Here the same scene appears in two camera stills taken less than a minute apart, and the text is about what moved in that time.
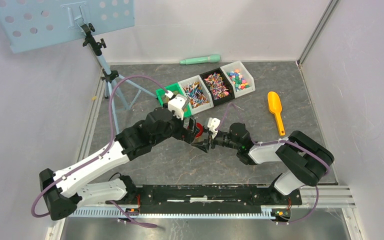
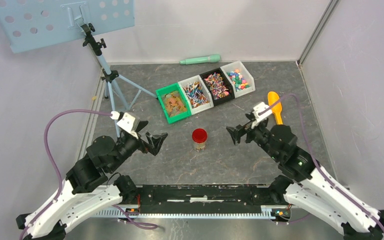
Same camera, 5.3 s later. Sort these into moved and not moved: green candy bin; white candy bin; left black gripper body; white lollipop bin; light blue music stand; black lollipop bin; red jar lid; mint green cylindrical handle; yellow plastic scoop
Moved: left black gripper body; red jar lid
Not moved: yellow plastic scoop; light blue music stand; green candy bin; mint green cylindrical handle; white lollipop bin; white candy bin; black lollipop bin
